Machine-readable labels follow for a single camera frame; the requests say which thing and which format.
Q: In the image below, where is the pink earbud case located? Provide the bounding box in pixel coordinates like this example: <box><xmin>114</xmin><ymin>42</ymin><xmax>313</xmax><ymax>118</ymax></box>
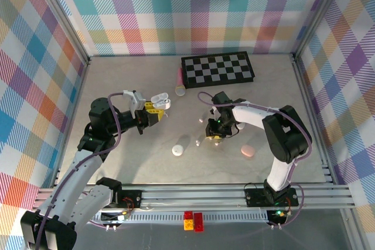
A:
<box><xmin>240</xmin><ymin>144</ymin><xmax>255</xmax><ymax>159</ymax></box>

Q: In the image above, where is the pink tube with cream cap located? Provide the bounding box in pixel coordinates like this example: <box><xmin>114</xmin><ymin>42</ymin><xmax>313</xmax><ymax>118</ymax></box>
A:
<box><xmin>175</xmin><ymin>67</ymin><xmax>187</xmax><ymax>97</ymax></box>

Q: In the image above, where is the black and white chessboard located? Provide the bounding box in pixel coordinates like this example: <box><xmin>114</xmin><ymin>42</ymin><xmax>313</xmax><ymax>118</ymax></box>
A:
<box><xmin>180</xmin><ymin>50</ymin><xmax>256</xmax><ymax>90</ymax></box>

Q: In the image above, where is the red rectangular toy brick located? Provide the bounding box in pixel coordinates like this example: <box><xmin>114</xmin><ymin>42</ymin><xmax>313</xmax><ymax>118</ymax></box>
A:
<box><xmin>193</xmin><ymin>212</ymin><xmax>204</xmax><ymax>232</ymax></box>

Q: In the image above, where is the small controller board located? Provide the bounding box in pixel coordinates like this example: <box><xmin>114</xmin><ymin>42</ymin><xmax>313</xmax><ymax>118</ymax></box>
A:
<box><xmin>268</xmin><ymin>208</ymin><xmax>291</xmax><ymax>224</ymax></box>
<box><xmin>100</xmin><ymin>209</ymin><xmax>132</xmax><ymax>224</ymax></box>

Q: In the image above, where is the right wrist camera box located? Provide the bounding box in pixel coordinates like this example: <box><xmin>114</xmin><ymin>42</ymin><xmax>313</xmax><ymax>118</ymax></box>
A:
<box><xmin>211</xmin><ymin>91</ymin><xmax>233</xmax><ymax>106</ymax></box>

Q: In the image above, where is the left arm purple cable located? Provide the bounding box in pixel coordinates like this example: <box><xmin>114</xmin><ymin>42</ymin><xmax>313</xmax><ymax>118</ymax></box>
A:
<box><xmin>35</xmin><ymin>91</ymin><xmax>124</xmax><ymax>250</ymax></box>

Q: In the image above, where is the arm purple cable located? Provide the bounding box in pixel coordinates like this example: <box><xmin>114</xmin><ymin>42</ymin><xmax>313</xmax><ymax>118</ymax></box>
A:
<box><xmin>35</xmin><ymin>91</ymin><xmax>124</xmax><ymax>250</ymax></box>
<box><xmin>197</xmin><ymin>91</ymin><xmax>313</xmax><ymax>229</ymax></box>

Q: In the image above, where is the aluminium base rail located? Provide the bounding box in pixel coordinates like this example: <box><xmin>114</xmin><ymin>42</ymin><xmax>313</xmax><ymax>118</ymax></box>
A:
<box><xmin>35</xmin><ymin>184</ymin><xmax>357</xmax><ymax>211</ymax></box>

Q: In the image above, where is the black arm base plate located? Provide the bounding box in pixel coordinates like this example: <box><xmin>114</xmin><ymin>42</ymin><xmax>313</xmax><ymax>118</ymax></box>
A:
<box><xmin>115</xmin><ymin>190</ymin><xmax>144</xmax><ymax>207</ymax></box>
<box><xmin>244</xmin><ymin>185</ymin><xmax>299</xmax><ymax>207</ymax></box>

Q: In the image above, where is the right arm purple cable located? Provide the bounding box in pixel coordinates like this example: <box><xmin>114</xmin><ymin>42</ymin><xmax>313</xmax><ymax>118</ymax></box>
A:
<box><xmin>197</xmin><ymin>91</ymin><xmax>313</xmax><ymax>229</ymax></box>

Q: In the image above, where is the aluminium side rail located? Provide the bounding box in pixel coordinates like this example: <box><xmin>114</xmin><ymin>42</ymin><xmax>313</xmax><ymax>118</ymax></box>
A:
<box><xmin>292</xmin><ymin>55</ymin><xmax>338</xmax><ymax>186</ymax></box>

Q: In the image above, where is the grey slotted cable duct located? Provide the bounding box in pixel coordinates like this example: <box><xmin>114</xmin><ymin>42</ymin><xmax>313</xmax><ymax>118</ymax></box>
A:
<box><xmin>63</xmin><ymin>213</ymin><xmax>270</xmax><ymax>222</ymax></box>

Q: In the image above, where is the aluminium corner post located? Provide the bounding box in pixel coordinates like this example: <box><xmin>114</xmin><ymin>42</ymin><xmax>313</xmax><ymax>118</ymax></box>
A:
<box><xmin>292</xmin><ymin>0</ymin><xmax>352</xmax><ymax>59</ymax></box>
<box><xmin>28</xmin><ymin>0</ymin><xmax>90</xmax><ymax>66</ymax></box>

